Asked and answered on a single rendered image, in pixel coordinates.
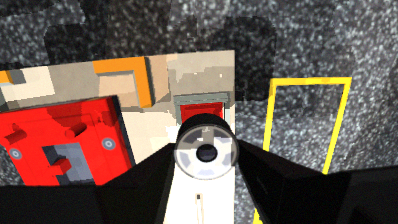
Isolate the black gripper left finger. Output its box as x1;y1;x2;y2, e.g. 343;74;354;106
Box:
0;142;175;224

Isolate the cream flat plate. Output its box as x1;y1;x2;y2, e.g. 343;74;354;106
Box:
0;50;235;224

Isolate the yellow rectangular outline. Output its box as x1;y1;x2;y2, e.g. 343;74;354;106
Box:
263;77;352;174

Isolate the black wheel with grey hub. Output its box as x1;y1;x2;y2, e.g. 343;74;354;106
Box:
173;113;240;180

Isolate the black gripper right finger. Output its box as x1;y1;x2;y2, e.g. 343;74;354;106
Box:
238;139;398;224

